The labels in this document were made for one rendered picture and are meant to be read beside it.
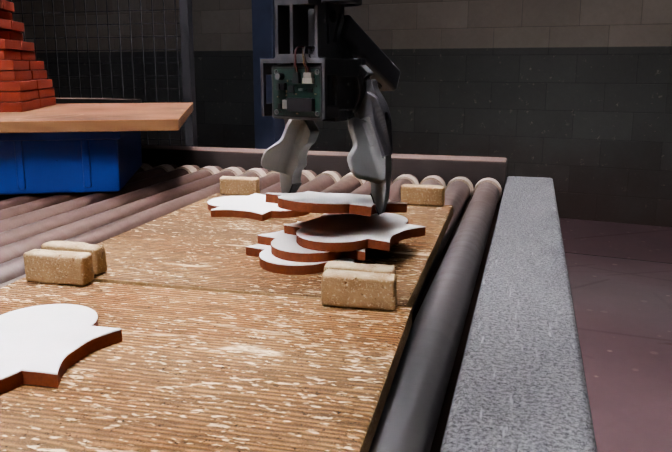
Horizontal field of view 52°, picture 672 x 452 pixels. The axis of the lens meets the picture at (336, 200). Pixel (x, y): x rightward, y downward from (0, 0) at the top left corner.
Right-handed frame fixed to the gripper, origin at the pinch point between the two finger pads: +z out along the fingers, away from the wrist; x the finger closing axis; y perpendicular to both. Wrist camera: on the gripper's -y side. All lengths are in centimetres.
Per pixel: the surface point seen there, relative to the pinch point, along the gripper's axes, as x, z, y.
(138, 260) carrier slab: -14.6, 5.4, 12.9
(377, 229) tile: 4.6, 2.5, -0.4
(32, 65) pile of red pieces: -87, -13, -26
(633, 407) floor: 5, 99, -175
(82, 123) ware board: -53, -5, -11
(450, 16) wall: -182, -51, -441
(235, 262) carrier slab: -6.2, 5.4, 8.3
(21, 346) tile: -2.8, 4.5, 32.7
